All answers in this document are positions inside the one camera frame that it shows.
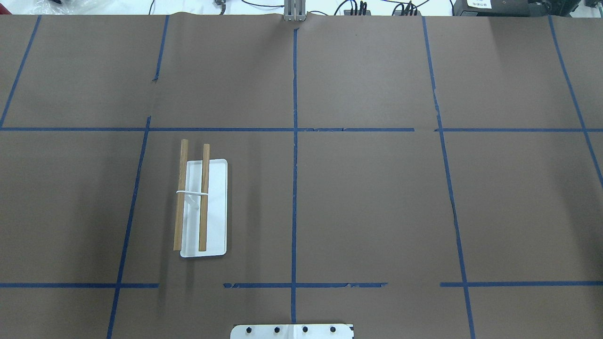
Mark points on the white wooden towel rack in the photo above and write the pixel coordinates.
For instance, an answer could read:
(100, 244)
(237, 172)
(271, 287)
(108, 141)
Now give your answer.
(201, 216)

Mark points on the black box device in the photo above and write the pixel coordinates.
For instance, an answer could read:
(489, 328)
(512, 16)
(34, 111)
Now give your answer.
(514, 8)

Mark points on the clear plastic wrap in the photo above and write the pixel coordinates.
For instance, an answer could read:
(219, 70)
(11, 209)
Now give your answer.
(69, 7)

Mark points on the aluminium frame post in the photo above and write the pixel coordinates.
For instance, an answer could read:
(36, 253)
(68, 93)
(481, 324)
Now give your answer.
(295, 10)

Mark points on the white pedestal column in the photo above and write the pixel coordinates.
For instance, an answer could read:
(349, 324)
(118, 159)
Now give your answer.
(293, 331)

